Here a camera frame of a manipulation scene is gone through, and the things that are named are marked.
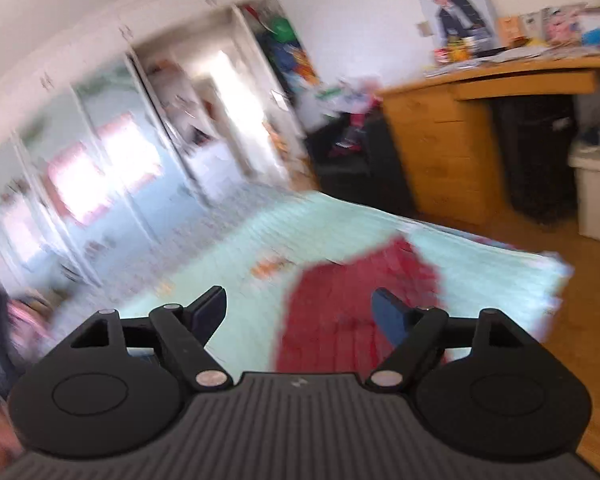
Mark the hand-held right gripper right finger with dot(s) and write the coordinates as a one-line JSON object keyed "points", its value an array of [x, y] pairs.
{"points": [[390, 315]]}

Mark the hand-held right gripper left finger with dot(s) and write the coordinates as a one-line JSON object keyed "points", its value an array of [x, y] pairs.
{"points": [[210, 312]]}

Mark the red plaid dress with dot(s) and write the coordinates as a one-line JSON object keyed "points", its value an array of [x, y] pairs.
{"points": [[355, 300]]}

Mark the green quilted bee bedspread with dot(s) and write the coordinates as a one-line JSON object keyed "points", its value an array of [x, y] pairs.
{"points": [[305, 230]]}

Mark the sliding door wardrobe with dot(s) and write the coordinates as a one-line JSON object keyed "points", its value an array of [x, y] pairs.
{"points": [[170, 195]]}

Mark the white drawer cabinet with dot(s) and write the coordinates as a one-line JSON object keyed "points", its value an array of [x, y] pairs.
{"points": [[215, 172]]}

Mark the black bag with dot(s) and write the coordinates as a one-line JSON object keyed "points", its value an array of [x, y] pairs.
{"points": [[337, 170]]}

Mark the wooden desk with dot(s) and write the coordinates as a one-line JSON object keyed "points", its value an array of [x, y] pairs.
{"points": [[445, 150]]}

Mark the pink notice poster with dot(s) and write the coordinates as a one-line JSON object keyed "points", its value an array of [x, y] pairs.
{"points": [[77, 185], [130, 155]]}

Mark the pink patterned garment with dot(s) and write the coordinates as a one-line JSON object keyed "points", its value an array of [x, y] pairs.
{"points": [[27, 327]]}

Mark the blue notice poster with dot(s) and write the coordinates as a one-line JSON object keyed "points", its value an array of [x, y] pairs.
{"points": [[20, 230]]}

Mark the white door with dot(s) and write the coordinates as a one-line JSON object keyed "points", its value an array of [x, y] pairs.
{"points": [[260, 100]]}

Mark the white plastic bag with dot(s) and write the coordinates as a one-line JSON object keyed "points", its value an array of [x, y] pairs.
{"points": [[355, 92]]}

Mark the shelf with colourful bags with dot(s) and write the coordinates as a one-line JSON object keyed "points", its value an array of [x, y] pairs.
{"points": [[290, 55]]}

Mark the uniformed figure portrait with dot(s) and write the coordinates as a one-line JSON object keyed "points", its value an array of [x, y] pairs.
{"points": [[455, 10]]}

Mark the colourful photo frames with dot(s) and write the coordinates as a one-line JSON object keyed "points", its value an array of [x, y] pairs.
{"points": [[580, 25]]}

